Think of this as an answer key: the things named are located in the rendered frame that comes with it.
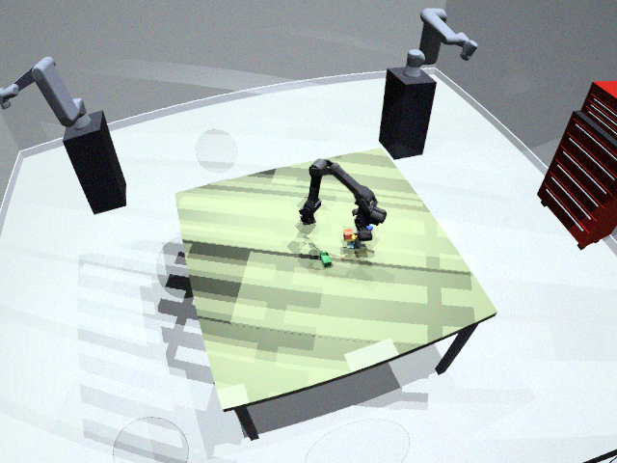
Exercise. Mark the green cube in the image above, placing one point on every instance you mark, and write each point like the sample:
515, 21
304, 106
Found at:
325, 259

